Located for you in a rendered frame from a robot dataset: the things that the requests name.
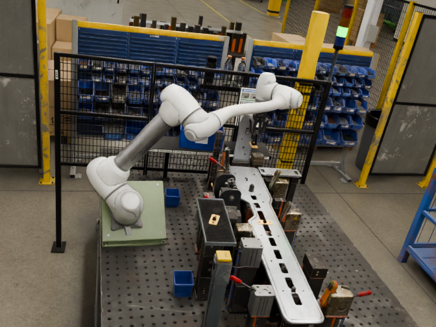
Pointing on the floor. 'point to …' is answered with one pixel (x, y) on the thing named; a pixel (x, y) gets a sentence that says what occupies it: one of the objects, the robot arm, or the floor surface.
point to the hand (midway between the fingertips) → (254, 139)
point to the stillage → (410, 246)
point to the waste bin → (372, 120)
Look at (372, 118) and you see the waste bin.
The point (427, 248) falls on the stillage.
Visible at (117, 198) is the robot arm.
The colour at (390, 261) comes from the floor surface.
